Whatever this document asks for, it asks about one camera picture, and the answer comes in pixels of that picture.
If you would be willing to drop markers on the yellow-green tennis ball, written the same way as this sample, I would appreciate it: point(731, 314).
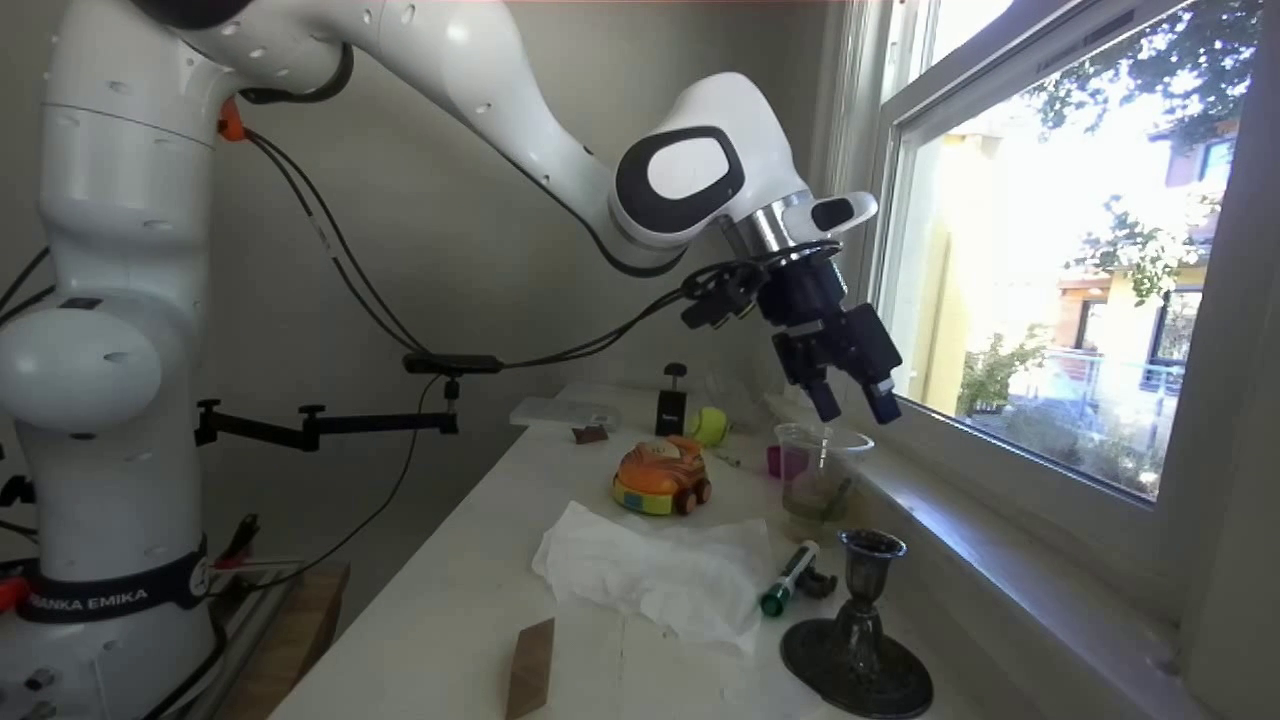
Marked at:
point(708, 427)

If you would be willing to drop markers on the green marker pen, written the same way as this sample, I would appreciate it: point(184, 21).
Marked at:
point(783, 589)

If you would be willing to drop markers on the pink small cup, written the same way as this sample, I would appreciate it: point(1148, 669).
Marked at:
point(784, 462)

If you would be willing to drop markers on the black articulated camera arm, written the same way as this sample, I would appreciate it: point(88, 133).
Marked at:
point(312, 420)

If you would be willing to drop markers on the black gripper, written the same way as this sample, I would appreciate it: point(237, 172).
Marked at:
point(802, 295)

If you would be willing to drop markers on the brown wooden block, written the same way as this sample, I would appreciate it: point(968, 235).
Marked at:
point(528, 669)
point(817, 496)

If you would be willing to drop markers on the white crumpled cloth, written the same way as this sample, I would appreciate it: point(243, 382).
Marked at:
point(688, 581)

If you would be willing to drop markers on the wooden board on floor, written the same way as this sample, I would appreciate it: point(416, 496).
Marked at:
point(299, 635)

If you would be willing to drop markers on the small dark block far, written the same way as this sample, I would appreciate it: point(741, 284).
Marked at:
point(589, 435)

